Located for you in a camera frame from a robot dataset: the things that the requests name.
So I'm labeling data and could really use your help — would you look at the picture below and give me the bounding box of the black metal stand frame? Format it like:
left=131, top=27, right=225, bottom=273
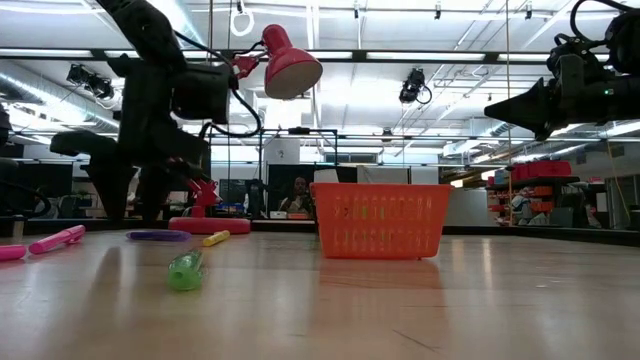
left=257, top=125, right=340, bottom=169

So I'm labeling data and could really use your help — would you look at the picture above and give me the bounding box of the black overhead camera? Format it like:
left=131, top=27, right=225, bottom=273
left=398, top=67, right=433, bottom=106

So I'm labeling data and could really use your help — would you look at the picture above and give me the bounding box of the white numbered pillar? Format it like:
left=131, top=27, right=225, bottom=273
left=263, top=138, right=301, bottom=165

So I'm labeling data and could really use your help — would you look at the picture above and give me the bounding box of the black overhead crossbar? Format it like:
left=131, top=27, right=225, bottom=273
left=0, top=47, right=640, bottom=64

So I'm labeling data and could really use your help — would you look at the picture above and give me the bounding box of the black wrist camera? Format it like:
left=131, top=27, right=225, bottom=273
left=172, top=63, right=235, bottom=125
left=545, top=33, right=604, bottom=84

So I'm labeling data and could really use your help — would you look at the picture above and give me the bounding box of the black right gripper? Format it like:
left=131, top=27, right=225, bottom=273
left=483, top=74, right=640, bottom=142

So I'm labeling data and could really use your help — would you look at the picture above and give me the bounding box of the black monitor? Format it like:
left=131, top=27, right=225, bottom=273
left=267, top=163, right=359, bottom=219
left=17, top=162, right=74, bottom=199

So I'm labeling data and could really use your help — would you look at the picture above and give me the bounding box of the red desk lamp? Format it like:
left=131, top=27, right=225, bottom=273
left=168, top=23, right=324, bottom=236

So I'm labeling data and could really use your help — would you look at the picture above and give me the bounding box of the yellow marker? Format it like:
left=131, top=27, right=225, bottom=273
left=202, top=229, right=232, bottom=248

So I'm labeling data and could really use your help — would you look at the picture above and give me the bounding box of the pink marker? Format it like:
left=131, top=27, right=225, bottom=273
left=0, top=243, right=28, bottom=263
left=28, top=224, right=87, bottom=256

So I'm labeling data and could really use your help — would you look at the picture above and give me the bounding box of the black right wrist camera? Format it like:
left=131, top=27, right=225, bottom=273
left=545, top=33, right=604, bottom=84

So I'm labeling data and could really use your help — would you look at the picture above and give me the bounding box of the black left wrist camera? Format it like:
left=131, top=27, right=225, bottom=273
left=172, top=63, right=235, bottom=125

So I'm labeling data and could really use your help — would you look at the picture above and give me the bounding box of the black aluminium table frame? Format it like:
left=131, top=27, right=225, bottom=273
left=0, top=215, right=640, bottom=248

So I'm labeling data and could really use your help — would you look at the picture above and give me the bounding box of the purple marker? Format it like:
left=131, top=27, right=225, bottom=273
left=125, top=229, right=193, bottom=244

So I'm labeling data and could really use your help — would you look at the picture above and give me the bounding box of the white hanging ring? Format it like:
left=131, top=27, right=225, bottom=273
left=229, top=8, right=256, bottom=38

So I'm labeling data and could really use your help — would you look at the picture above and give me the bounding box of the grey cabinet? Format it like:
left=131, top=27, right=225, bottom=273
left=444, top=187, right=491, bottom=227

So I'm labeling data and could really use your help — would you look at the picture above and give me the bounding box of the green marker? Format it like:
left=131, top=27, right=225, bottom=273
left=166, top=248, right=205, bottom=293

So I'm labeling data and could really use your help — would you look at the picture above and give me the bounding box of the black storage shelf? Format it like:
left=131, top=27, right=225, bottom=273
left=485, top=159, right=582, bottom=227

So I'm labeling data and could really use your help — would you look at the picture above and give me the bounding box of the white panel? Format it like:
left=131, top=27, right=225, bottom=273
left=357, top=165, right=440, bottom=186

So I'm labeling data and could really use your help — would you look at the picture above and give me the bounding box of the black ceiling camera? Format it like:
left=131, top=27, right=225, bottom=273
left=65, top=63, right=117, bottom=101

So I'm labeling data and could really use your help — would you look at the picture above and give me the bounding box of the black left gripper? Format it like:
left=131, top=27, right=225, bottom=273
left=49, top=57, right=211, bottom=221

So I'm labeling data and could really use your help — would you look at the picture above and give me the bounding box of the orange plastic basket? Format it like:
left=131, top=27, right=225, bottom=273
left=308, top=181, right=454, bottom=261

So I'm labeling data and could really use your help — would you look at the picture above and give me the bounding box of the person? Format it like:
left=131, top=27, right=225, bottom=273
left=278, top=175, right=315, bottom=215

